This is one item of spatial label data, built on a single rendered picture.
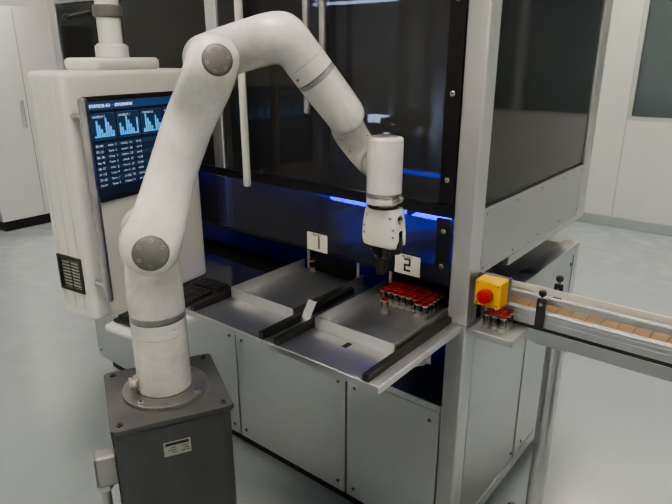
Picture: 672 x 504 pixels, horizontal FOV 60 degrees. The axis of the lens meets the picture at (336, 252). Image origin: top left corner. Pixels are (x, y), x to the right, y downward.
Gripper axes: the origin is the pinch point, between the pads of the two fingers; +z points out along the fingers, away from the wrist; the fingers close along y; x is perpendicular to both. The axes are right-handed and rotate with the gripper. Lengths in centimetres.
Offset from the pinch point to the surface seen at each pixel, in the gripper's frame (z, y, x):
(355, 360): 22.1, 0.5, 9.9
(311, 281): 22, 43, -23
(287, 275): 22, 53, -22
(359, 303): 21.7, 19.7, -17.6
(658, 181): 62, 22, -483
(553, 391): 42, -34, -39
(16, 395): 110, 204, 17
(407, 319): 21.9, 2.7, -17.6
